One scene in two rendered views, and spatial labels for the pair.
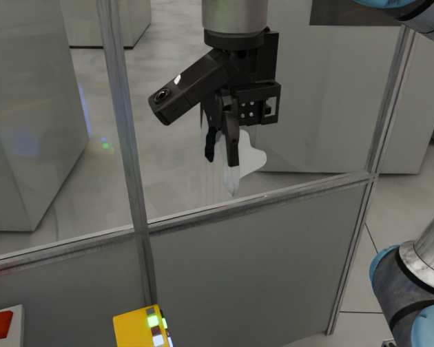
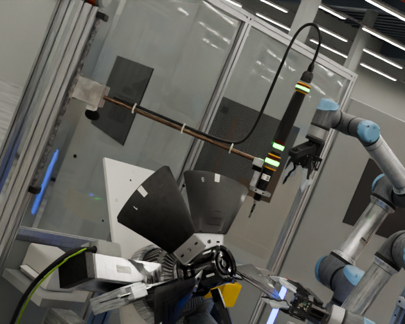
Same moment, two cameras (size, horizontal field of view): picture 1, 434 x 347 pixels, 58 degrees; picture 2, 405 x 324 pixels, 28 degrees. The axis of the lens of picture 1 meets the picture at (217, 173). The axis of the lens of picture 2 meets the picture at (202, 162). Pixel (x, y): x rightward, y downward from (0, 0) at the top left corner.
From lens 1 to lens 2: 2.71 m
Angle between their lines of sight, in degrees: 40
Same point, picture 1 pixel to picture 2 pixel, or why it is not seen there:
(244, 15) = (324, 135)
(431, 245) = (346, 244)
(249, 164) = (309, 182)
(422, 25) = (369, 148)
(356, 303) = not seen: outside the picture
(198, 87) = (306, 150)
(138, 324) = not seen: hidden behind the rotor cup
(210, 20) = (314, 133)
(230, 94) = (311, 156)
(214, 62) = (310, 145)
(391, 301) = (330, 269)
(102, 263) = not seen: hidden behind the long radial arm
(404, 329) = (339, 274)
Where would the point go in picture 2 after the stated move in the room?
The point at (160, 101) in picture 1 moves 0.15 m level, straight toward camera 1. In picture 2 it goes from (296, 150) to (323, 162)
